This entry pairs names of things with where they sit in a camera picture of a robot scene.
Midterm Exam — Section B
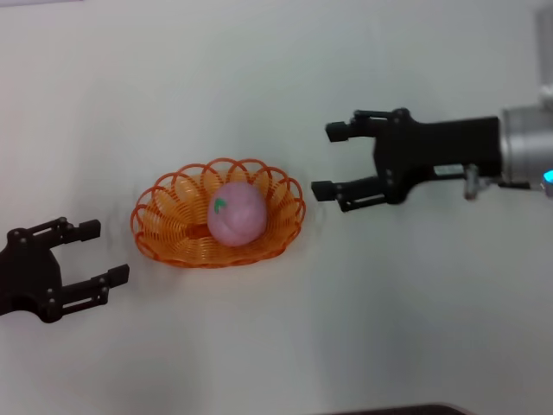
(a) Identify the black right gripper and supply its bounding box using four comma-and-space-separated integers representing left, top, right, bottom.
310, 108, 505, 214

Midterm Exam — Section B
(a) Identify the dark robot torso edge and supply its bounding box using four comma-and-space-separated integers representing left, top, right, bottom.
332, 403, 472, 415

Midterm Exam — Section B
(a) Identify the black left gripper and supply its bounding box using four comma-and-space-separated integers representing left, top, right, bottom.
0, 216, 131, 326

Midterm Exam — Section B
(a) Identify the orange woven plastic basket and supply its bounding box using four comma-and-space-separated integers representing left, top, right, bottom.
130, 157, 307, 270

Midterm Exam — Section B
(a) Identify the pink toy peach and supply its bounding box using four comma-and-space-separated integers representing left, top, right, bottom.
207, 181, 270, 248

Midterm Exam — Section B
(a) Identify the right arm connector cable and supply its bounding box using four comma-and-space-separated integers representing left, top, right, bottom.
462, 163, 532, 201

